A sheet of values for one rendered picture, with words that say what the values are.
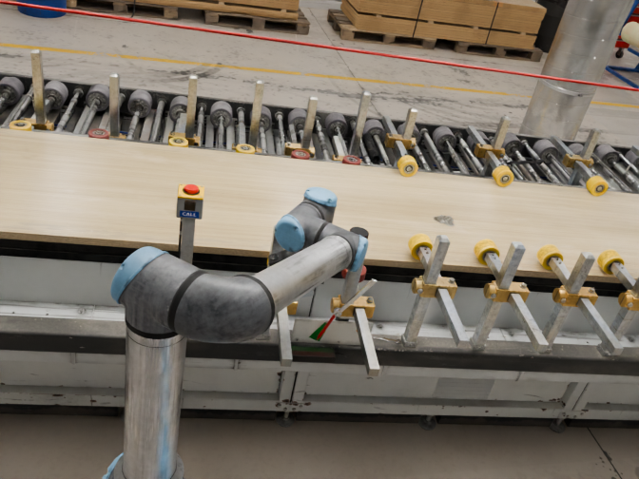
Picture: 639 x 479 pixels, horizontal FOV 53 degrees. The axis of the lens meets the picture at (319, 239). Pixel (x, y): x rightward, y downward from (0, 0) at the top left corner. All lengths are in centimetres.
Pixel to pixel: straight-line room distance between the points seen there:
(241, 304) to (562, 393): 218
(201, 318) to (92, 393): 160
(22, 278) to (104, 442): 76
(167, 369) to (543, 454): 216
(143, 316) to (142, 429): 29
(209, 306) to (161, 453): 44
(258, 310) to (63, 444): 172
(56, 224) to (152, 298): 114
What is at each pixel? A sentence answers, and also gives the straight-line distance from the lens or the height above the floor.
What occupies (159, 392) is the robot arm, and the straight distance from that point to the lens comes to 126.
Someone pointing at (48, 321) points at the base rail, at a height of 70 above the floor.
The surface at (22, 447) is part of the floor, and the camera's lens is 273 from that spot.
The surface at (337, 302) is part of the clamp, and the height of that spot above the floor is 87.
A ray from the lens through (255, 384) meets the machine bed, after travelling 261.
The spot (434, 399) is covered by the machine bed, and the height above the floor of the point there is 17.
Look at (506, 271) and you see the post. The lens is 210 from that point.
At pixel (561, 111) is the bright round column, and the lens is 583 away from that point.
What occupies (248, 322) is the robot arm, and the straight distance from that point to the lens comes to 109.
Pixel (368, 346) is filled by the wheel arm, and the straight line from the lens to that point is 191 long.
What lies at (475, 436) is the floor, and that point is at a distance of 301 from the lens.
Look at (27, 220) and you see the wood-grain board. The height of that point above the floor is 90.
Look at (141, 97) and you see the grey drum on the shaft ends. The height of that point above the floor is 85.
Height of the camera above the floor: 212
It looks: 33 degrees down
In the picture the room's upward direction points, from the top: 12 degrees clockwise
